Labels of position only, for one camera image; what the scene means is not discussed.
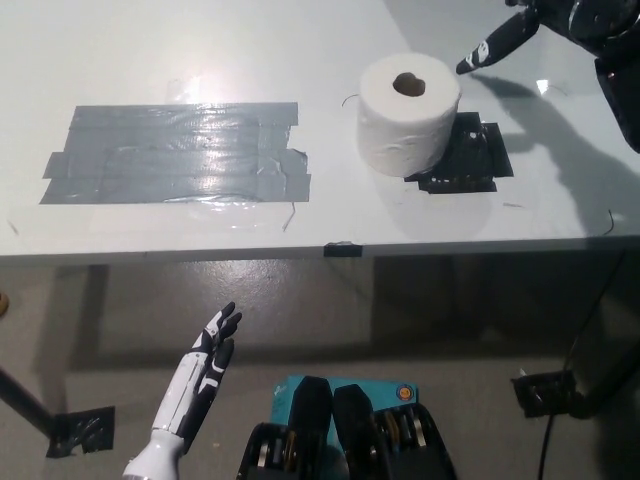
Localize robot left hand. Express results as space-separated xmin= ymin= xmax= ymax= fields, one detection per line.
xmin=149 ymin=301 xmax=244 ymax=444

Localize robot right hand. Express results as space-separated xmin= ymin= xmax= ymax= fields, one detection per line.
xmin=454 ymin=0 xmax=576 ymax=76

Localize white toilet paper roll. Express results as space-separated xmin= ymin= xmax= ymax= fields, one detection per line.
xmin=355 ymin=52 xmax=462 ymax=177

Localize black and teal robot body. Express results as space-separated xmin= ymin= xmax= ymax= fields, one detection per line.
xmin=238 ymin=375 xmax=457 ymax=480

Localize black floor tape patch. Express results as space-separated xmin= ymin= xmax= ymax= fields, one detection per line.
xmin=45 ymin=405 xmax=116 ymax=459
xmin=510 ymin=370 xmax=577 ymax=419

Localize black stand leg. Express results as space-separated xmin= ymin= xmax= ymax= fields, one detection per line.
xmin=0 ymin=367 xmax=54 ymax=441
xmin=569 ymin=279 xmax=640 ymax=420

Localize small black tape strip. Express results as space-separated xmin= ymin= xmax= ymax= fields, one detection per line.
xmin=323 ymin=241 xmax=362 ymax=259

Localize grey duct tape patch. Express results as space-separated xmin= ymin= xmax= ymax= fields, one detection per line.
xmin=38 ymin=102 xmax=312 ymax=205

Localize black cable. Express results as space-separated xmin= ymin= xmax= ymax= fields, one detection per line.
xmin=537 ymin=249 xmax=629 ymax=480

